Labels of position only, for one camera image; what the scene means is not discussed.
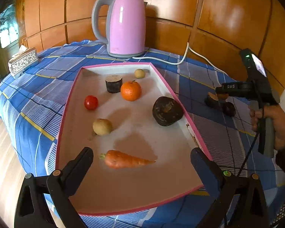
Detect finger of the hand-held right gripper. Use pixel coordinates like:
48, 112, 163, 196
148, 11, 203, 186
216, 82, 253, 98

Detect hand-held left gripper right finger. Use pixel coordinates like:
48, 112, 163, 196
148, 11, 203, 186
191, 147, 270, 228

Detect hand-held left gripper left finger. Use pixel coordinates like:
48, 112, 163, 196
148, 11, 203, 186
14, 147, 94, 228

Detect pink rimmed tray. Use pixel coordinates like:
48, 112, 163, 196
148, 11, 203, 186
55, 62, 214, 216

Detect large dark brown tuber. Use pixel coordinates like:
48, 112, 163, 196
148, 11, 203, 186
152, 96, 184, 126

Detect cut dark-skinned root piece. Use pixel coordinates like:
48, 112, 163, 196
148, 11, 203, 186
105, 75, 123, 93

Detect orange mandarin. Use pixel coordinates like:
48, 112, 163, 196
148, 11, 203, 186
121, 80, 142, 102

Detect person's right hand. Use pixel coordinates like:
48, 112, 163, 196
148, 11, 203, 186
249, 104, 285, 151

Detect small dark brown tuber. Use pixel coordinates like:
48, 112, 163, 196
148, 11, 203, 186
221, 102, 236, 117

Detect orange carrot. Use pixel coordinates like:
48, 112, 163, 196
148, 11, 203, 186
99, 150, 156, 169

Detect red tomato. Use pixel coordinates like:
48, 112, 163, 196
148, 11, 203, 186
84, 95, 99, 110

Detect blue plaid tablecloth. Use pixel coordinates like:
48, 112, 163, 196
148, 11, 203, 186
0, 40, 285, 228

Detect silver ornate tissue box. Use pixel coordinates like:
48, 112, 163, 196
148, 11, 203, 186
8, 45, 39, 78

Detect pink electric kettle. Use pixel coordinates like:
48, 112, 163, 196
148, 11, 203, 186
92, 0, 148, 58

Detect window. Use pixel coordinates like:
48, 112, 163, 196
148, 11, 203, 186
0, 3, 21, 48

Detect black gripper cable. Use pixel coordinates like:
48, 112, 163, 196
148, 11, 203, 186
236, 108, 265, 177

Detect white power cable with plug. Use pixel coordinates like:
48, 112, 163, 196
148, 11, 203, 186
132, 42, 228, 74

